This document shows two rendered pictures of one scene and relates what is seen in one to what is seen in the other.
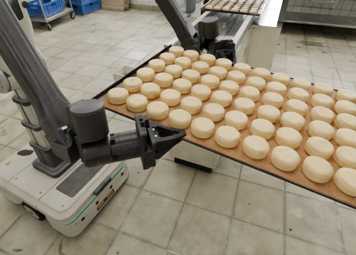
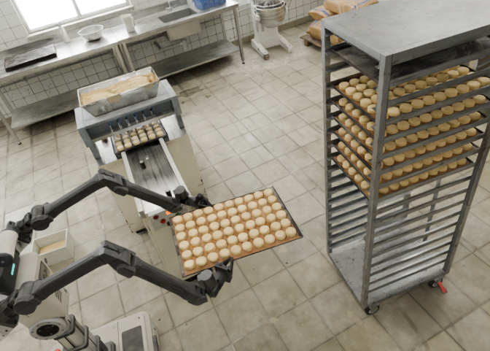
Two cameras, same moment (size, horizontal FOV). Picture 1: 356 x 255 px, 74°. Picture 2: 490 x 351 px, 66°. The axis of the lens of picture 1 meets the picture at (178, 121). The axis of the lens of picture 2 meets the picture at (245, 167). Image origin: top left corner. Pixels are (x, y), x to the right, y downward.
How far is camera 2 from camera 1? 136 cm
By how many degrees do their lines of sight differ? 30
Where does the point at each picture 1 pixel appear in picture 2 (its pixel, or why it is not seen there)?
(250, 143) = (256, 243)
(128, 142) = (222, 276)
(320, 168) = (281, 234)
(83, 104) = (203, 275)
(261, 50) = (182, 155)
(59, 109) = (189, 286)
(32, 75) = (175, 282)
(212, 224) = (243, 302)
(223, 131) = (245, 246)
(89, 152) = (214, 290)
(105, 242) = not seen: outside the picture
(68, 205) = not seen: outside the picture
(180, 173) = not seen: hidden behind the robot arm
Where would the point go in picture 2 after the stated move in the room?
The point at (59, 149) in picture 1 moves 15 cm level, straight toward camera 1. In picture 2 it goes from (200, 300) to (234, 302)
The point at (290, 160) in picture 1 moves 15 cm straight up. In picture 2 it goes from (271, 238) to (268, 217)
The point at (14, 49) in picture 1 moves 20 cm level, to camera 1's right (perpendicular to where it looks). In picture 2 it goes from (165, 277) to (202, 245)
